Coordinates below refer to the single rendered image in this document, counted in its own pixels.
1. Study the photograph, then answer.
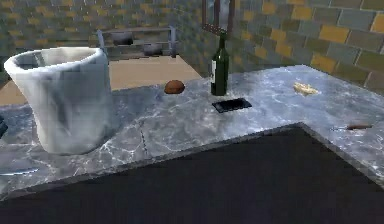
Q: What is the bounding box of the dark green wine bottle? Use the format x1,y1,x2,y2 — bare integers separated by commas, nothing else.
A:
210,32,230,97

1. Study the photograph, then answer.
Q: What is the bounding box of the black object at edge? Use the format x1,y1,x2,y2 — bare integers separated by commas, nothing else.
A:
0,114,9,138

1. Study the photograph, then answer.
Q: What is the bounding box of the dark round bowl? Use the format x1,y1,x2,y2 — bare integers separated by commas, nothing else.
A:
143,43,164,57

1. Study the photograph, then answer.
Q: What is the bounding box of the white marbled bucket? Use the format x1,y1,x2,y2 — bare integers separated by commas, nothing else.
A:
3,46,116,156

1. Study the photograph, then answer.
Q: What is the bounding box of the black flat phone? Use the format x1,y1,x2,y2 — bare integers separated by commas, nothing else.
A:
211,97,253,114

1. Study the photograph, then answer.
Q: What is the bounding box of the brown handled knife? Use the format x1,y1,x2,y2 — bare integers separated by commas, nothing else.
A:
330,123,374,132

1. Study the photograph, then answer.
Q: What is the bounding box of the dark round pot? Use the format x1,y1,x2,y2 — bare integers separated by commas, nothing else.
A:
111,31,134,46

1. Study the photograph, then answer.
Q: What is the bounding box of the pale yellow bread piece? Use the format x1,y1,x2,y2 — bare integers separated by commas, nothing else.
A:
293,82,319,97

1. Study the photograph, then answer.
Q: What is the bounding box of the grey metal shelf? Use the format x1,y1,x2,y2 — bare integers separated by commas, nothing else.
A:
96,25,178,59

